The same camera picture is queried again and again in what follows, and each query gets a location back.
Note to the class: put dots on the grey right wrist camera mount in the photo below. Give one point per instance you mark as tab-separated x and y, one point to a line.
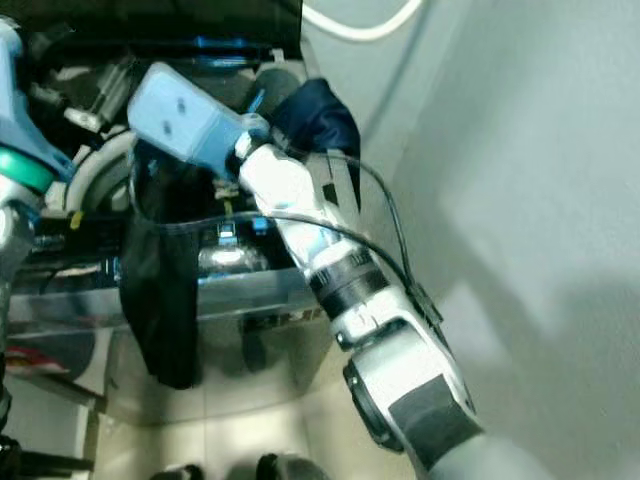
190	115

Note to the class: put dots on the dark navy garment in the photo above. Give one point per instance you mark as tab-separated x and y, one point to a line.
160	300

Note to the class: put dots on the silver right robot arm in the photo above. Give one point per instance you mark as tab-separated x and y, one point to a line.
400	370

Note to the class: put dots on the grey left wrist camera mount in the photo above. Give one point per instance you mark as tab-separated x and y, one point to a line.
25	120

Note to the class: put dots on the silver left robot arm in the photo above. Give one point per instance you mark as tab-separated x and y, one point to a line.
15	230

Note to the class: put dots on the grey top-loading washing machine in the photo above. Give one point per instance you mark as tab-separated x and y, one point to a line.
260	300

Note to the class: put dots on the dark glass washing machine lid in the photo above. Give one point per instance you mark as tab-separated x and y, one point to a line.
160	20

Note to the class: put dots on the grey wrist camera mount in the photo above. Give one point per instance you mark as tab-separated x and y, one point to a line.
190	115
25	120

